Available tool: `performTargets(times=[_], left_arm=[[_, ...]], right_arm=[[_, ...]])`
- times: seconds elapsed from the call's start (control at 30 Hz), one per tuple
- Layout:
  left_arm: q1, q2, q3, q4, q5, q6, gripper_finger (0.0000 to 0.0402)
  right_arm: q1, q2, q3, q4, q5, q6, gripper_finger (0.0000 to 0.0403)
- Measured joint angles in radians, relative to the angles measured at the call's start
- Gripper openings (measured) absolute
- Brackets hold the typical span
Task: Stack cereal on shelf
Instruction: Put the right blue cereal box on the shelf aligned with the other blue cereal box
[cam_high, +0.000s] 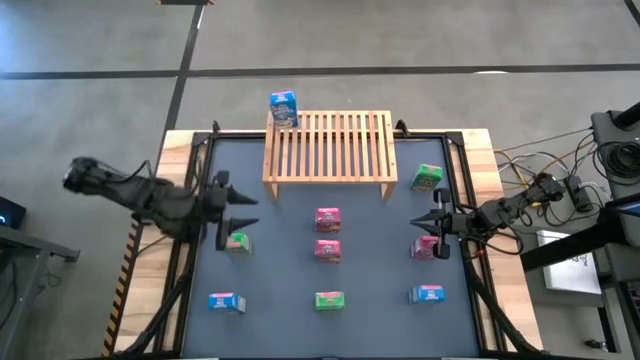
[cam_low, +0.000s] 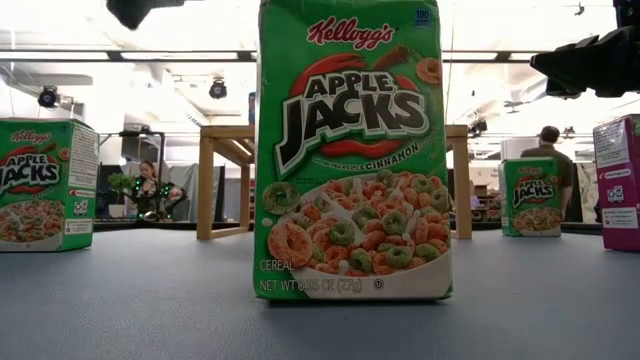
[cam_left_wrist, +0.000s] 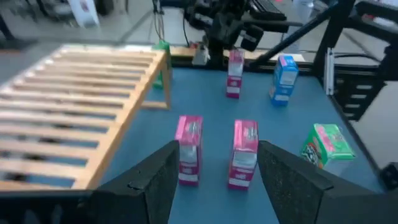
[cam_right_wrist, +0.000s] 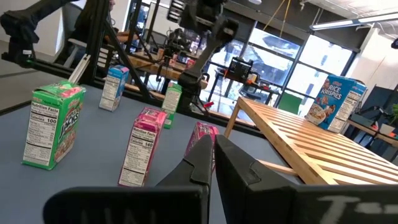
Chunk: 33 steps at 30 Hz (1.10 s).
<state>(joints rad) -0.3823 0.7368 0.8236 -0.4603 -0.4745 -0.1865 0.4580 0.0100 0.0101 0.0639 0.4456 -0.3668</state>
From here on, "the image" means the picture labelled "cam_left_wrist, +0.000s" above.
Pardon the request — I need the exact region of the green Apple Jacks cereal box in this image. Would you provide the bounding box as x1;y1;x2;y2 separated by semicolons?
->
151;40;171;90
300;123;356;170

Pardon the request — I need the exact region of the wooden slatted shelf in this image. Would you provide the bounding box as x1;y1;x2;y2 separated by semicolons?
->
0;43;172;191

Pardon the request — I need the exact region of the blue Rice Krispies cereal box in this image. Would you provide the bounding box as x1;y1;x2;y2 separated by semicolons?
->
269;55;299;107

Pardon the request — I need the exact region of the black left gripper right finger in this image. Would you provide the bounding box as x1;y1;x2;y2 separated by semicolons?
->
257;140;398;224

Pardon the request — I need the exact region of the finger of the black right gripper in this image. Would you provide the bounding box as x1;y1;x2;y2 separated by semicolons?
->
241;24;264;52

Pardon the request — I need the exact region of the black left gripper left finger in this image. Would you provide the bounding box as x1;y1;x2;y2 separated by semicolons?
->
0;140;180;224

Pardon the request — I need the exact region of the pink cereal box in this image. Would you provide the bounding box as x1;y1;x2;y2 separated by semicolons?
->
228;119;259;191
226;49;245;100
174;114;204;187

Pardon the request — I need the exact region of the white mounting bracket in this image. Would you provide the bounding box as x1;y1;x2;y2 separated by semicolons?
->
192;45;211;66

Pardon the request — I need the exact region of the black table frame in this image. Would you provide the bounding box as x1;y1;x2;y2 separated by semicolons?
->
167;0;398;190

